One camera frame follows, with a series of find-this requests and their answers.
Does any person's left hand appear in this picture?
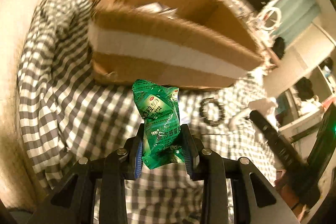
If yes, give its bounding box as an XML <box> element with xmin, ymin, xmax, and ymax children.
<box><xmin>274</xmin><ymin>180</ymin><xmax>306</xmax><ymax>222</ymax></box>

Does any dark bead bracelet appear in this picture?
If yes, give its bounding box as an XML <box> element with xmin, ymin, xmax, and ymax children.
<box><xmin>199</xmin><ymin>97</ymin><xmax>226</xmax><ymax>127</ymax></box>

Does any grey checkered cloth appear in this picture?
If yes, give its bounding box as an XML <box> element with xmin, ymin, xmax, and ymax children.
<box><xmin>18</xmin><ymin>0</ymin><xmax>276</xmax><ymax>223</ymax></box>

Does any white round vanity mirror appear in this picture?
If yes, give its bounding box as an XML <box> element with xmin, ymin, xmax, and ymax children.
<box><xmin>260</xmin><ymin>7</ymin><xmax>282</xmax><ymax>31</ymax></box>

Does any black bag on shelf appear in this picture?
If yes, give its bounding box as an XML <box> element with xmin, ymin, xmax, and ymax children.
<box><xmin>294</xmin><ymin>77</ymin><xmax>314</xmax><ymax>101</ymax></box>

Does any cream bed blanket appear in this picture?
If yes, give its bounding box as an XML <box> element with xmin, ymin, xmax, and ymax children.
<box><xmin>1</xmin><ymin>0</ymin><xmax>45</xmax><ymax>211</ymax></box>

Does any black backpack on table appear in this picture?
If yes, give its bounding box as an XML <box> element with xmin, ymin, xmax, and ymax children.
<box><xmin>271</xmin><ymin>36</ymin><xmax>285</xmax><ymax>59</ymax></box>

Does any white wardrobe shelf unit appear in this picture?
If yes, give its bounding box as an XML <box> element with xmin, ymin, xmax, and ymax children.
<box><xmin>262</xmin><ymin>21</ymin><xmax>336</xmax><ymax>135</ymax></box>

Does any teal curtain right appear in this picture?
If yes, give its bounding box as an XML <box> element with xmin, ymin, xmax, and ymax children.
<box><xmin>273</xmin><ymin>0</ymin><xmax>321</xmax><ymax>44</ymax></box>

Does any brown cardboard box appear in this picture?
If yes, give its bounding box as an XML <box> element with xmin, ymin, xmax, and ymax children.
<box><xmin>88</xmin><ymin>0</ymin><xmax>264</xmax><ymax>90</ymax></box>

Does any green medicine sachet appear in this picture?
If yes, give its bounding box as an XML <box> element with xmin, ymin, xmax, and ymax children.
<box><xmin>132</xmin><ymin>79</ymin><xmax>185</xmax><ymax>169</ymax></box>

